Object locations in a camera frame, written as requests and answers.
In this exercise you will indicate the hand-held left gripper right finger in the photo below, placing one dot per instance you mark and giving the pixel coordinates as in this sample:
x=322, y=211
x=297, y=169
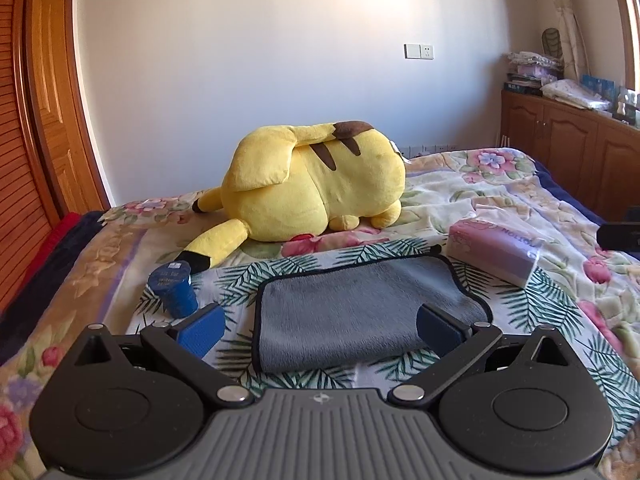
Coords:
x=436, y=329

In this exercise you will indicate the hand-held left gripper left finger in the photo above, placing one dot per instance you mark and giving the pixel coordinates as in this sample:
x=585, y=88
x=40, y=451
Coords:
x=202, y=330

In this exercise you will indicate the grey towel with black trim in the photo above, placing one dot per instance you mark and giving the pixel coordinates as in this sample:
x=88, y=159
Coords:
x=350, y=310

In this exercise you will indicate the blue cylindrical container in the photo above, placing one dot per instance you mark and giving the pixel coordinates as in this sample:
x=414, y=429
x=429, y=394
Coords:
x=172, y=287

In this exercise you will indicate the palm leaf print cloth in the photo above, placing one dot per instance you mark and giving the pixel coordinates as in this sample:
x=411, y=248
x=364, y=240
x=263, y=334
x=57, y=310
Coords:
x=240, y=275

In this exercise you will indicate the dark blue bedsheet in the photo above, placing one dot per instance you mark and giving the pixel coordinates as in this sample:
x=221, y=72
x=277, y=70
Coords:
x=570, y=190

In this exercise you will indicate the pink tissue pack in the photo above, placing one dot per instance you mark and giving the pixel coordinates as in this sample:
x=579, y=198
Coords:
x=492, y=250

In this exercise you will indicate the wooden cabinet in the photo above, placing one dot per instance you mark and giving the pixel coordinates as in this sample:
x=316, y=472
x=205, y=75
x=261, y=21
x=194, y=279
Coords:
x=570, y=135

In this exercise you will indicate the floral blanket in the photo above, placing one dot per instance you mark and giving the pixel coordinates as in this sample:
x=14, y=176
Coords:
x=500, y=195

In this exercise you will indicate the white folded cloth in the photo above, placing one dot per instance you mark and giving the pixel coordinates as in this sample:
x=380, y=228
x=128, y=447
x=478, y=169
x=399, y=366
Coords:
x=575, y=92

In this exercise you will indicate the yellow plush toy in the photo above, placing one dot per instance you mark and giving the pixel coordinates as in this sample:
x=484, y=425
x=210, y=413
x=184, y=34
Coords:
x=305, y=185

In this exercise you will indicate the stack of folded linens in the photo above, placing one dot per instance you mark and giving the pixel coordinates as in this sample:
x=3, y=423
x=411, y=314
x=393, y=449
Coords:
x=532, y=72

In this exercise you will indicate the floral curtain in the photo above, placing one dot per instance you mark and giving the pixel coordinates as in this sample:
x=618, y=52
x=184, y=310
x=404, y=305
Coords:
x=567, y=15

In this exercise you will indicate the wooden door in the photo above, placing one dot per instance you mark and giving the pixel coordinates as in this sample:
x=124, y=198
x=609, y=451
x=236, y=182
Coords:
x=45, y=90

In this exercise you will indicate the white wall socket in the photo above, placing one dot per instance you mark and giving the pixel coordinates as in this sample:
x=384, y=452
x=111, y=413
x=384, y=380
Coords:
x=418, y=51

